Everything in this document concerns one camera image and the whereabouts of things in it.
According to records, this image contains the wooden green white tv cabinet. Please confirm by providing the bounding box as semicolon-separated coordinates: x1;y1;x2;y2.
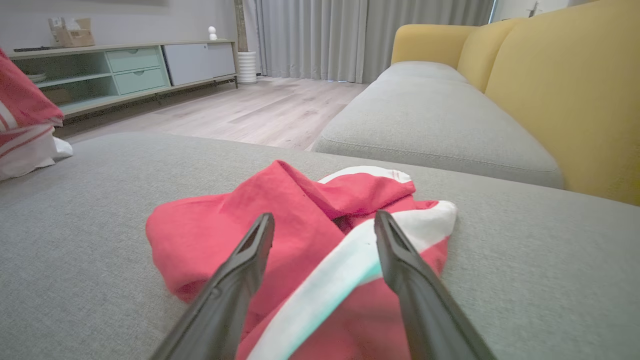
7;39;240;121

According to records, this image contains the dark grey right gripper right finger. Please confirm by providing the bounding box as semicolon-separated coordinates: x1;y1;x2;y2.
374;210;497;360

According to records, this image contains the grey sofa chaise cushion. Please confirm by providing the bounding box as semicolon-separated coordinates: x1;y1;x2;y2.
0;131;640;360

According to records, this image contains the yellow sofa armrest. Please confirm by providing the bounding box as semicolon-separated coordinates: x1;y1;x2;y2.
391;24;478;70

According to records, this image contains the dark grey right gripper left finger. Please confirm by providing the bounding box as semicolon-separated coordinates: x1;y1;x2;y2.
150;212;275;360

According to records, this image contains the large yellow sofa back cushion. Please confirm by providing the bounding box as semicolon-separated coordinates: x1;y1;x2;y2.
484;0;640;207

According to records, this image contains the white ribbed floor vase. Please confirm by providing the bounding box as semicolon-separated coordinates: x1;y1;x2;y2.
236;51;258;85

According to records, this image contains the red white sports jersey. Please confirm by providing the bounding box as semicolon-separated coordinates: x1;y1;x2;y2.
145;160;458;360
0;47;74;182

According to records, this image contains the small yellow sofa back cushion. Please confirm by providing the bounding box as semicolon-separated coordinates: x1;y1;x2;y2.
456;17;531;93

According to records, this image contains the brown cardboard box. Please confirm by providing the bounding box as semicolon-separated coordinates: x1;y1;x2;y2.
48;17;96;48

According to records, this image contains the grey sofa seat cushion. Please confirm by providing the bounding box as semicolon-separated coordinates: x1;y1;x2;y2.
311;61;565;190

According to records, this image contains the brown plant trunk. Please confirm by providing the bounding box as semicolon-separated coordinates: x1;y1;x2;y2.
234;0;249;53

